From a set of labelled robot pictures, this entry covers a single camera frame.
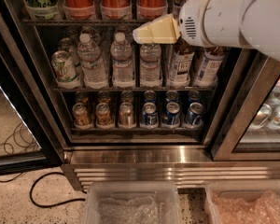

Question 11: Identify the green white soda can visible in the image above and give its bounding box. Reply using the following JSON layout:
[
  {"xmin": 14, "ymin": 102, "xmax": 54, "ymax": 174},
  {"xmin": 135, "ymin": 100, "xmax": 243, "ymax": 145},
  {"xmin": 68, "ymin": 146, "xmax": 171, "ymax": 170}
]
[{"xmin": 51, "ymin": 50, "xmax": 81, "ymax": 89}]

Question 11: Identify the green la croix can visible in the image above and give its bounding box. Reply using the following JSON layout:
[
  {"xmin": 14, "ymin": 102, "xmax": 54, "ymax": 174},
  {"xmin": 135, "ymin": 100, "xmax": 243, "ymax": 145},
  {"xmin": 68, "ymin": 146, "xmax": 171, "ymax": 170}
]
[{"xmin": 24, "ymin": 0, "xmax": 63, "ymax": 21}]

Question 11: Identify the clear plastic bin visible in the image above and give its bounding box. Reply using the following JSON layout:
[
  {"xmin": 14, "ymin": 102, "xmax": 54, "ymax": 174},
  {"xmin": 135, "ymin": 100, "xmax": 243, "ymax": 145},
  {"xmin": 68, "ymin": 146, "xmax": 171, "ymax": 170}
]
[
  {"xmin": 204, "ymin": 180, "xmax": 280, "ymax": 224},
  {"xmin": 81, "ymin": 181, "xmax": 182, "ymax": 224}
]

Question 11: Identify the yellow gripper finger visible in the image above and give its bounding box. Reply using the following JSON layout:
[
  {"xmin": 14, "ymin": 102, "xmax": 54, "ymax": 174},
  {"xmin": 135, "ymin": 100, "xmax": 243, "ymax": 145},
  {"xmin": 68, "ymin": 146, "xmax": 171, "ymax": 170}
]
[{"xmin": 133, "ymin": 14, "xmax": 180, "ymax": 44}]

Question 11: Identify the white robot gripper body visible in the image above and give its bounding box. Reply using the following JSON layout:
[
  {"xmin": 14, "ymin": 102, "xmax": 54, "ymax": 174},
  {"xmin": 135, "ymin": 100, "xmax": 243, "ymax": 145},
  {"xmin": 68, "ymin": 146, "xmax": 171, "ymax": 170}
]
[{"xmin": 179, "ymin": 0, "xmax": 249, "ymax": 48}]

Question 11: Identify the silver can behind glass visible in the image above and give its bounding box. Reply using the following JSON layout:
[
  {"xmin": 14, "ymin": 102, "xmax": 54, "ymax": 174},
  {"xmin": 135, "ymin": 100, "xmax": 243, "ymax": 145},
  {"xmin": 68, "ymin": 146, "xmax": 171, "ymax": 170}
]
[{"xmin": 267, "ymin": 105, "xmax": 280, "ymax": 130}]

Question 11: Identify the red coke can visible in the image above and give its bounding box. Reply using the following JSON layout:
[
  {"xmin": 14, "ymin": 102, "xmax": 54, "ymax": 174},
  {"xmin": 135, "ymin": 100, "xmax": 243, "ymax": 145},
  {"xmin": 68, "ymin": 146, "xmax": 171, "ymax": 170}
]
[
  {"xmin": 100, "ymin": 0, "xmax": 132, "ymax": 20},
  {"xmin": 137, "ymin": 0, "xmax": 166, "ymax": 20},
  {"xmin": 63, "ymin": 0, "xmax": 96, "ymax": 20}
]

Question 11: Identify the pink bubble wrap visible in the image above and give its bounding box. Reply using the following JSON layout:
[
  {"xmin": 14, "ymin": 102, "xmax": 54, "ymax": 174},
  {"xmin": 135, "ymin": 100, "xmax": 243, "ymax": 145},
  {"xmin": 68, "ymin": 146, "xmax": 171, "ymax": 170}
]
[{"xmin": 212, "ymin": 190, "xmax": 280, "ymax": 224}]

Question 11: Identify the tea bottle right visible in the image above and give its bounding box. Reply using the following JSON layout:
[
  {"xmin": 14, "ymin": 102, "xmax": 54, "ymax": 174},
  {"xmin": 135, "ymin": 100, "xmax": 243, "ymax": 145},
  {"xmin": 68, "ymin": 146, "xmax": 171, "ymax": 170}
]
[{"xmin": 193, "ymin": 47, "xmax": 225, "ymax": 88}]

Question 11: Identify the blue can front right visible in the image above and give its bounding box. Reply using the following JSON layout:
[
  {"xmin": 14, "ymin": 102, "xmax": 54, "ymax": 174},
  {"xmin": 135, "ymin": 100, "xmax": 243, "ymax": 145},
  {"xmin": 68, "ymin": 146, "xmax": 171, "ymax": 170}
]
[{"xmin": 183, "ymin": 102, "xmax": 203, "ymax": 129}]

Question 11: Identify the tea bottle left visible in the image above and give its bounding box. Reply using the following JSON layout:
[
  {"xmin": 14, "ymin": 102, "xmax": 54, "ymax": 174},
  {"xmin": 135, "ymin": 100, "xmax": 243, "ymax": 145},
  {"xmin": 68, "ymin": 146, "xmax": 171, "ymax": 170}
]
[{"xmin": 167, "ymin": 38, "xmax": 194, "ymax": 88}]

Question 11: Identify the gold can front middle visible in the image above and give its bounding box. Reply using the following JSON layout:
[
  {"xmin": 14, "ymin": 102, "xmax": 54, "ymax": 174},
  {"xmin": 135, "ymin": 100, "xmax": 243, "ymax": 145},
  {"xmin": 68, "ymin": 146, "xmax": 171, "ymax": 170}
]
[{"xmin": 95, "ymin": 103, "xmax": 114, "ymax": 128}]

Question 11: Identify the clear plastic bin right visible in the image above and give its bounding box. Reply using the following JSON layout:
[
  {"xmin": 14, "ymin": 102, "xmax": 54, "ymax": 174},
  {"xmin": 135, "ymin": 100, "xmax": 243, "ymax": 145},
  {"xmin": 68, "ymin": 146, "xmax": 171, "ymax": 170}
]
[{"xmin": 204, "ymin": 180, "xmax": 280, "ymax": 224}]

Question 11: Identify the gold can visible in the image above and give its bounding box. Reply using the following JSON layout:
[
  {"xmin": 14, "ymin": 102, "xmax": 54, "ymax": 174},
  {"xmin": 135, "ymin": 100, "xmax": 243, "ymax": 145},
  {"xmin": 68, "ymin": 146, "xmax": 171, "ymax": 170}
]
[
  {"xmin": 119, "ymin": 103, "xmax": 136, "ymax": 129},
  {"xmin": 72, "ymin": 103, "xmax": 92, "ymax": 129},
  {"xmin": 95, "ymin": 103, "xmax": 114, "ymax": 128}
]

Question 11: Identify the gold can front right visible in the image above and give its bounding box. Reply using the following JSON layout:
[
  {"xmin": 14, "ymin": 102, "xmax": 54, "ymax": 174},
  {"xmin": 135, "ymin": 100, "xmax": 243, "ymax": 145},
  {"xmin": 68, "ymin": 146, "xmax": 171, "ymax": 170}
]
[{"xmin": 119, "ymin": 103, "xmax": 136, "ymax": 129}]

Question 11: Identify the stainless steel fridge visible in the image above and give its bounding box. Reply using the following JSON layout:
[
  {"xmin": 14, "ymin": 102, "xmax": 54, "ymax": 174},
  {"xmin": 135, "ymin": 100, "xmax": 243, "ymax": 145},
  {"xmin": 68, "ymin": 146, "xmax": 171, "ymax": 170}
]
[{"xmin": 0, "ymin": 0, "xmax": 280, "ymax": 192}]

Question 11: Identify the water bottle left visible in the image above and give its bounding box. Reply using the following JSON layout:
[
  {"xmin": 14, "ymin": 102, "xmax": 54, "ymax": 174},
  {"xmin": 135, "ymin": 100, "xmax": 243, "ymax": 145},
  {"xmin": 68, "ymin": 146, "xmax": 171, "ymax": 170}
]
[{"xmin": 77, "ymin": 34, "xmax": 108, "ymax": 89}]

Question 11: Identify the water bottle right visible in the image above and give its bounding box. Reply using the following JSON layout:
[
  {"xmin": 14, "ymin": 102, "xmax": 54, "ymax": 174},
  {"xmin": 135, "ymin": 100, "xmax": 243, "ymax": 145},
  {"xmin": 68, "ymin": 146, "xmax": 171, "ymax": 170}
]
[{"xmin": 140, "ymin": 44, "xmax": 161, "ymax": 87}]

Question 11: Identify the tea bottle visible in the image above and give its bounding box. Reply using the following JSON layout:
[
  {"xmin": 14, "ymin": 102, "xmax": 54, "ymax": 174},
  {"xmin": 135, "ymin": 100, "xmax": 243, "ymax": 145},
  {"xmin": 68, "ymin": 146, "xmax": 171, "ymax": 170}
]
[
  {"xmin": 193, "ymin": 47, "xmax": 225, "ymax": 88},
  {"xmin": 167, "ymin": 38, "xmax": 194, "ymax": 88}
]

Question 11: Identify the clear plastic bin left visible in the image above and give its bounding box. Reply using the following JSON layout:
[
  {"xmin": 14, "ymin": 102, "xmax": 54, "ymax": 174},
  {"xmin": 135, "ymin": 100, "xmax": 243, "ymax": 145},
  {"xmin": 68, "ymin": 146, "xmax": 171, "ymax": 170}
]
[{"xmin": 81, "ymin": 181, "xmax": 182, "ymax": 224}]

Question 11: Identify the gold can front left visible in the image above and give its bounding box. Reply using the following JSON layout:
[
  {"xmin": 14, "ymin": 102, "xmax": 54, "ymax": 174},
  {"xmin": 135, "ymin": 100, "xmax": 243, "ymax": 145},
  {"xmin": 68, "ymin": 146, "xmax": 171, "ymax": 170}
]
[{"xmin": 72, "ymin": 103, "xmax": 92, "ymax": 129}]

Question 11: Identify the clear bubble wrap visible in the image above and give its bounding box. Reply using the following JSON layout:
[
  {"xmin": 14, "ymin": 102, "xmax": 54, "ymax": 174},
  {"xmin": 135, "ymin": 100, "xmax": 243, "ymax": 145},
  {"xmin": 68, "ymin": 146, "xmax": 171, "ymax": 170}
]
[{"xmin": 98, "ymin": 195, "xmax": 164, "ymax": 224}]

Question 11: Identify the water bottle middle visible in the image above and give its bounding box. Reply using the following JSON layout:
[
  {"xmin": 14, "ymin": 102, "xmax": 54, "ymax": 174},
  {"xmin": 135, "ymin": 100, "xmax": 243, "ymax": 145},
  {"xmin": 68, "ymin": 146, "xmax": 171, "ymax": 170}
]
[{"xmin": 110, "ymin": 33, "xmax": 135, "ymax": 88}]

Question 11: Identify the blue can front middle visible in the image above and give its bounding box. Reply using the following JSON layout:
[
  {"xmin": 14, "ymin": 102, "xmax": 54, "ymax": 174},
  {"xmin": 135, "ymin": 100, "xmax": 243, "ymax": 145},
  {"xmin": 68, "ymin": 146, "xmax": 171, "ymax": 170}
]
[{"xmin": 161, "ymin": 102, "xmax": 180, "ymax": 127}]

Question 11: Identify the black power cable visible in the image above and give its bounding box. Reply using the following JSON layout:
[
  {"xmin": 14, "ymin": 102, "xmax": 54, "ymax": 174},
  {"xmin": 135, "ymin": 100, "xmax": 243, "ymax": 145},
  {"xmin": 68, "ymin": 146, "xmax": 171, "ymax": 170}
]
[{"xmin": 29, "ymin": 171, "xmax": 87, "ymax": 209}]

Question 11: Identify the open fridge door left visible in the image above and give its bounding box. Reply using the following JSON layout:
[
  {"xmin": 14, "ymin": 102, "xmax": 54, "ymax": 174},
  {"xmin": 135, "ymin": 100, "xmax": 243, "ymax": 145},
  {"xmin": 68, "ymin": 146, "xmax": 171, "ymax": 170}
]
[{"xmin": 0, "ymin": 12, "xmax": 62, "ymax": 175}]

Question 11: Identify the water bottle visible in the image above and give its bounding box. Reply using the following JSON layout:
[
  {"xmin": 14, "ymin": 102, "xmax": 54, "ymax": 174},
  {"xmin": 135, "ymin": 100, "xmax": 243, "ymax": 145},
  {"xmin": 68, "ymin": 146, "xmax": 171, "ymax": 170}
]
[
  {"xmin": 110, "ymin": 33, "xmax": 135, "ymax": 88},
  {"xmin": 77, "ymin": 34, "xmax": 108, "ymax": 89},
  {"xmin": 140, "ymin": 44, "xmax": 161, "ymax": 87}
]

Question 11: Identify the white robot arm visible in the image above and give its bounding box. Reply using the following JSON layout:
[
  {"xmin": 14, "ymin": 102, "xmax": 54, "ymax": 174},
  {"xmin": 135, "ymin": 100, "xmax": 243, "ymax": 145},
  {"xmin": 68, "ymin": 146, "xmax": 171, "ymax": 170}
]
[{"xmin": 133, "ymin": 0, "xmax": 280, "ymax": 62}]

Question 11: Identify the blue can front left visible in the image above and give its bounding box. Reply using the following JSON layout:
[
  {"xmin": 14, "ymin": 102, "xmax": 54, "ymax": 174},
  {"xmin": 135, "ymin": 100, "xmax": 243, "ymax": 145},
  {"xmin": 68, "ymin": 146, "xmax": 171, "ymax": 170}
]
[{"xmin": 141, "ymin": 103, "xmax": 159, "ymax": 128}]

